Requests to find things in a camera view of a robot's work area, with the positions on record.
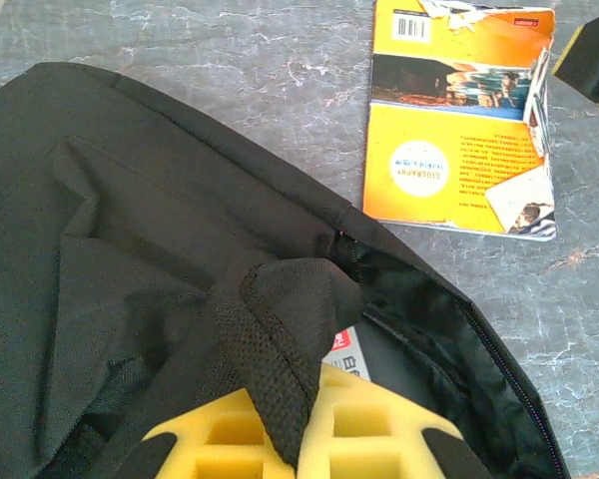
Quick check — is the black student bag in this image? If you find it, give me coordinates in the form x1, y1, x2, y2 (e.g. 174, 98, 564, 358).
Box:
0, 62, 573, 479

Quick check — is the orange geography book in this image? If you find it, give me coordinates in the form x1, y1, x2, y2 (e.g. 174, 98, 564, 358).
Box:
361, 0, 559, 243

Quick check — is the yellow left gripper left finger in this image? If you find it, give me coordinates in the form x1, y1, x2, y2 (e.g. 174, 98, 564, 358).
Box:
142, 388, 300, 479

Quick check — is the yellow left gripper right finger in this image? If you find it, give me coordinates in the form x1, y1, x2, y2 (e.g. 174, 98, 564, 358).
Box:
299, 363, 495, 479

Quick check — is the grey pen box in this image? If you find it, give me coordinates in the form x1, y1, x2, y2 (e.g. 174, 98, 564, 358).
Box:
321, 326, 373, 388

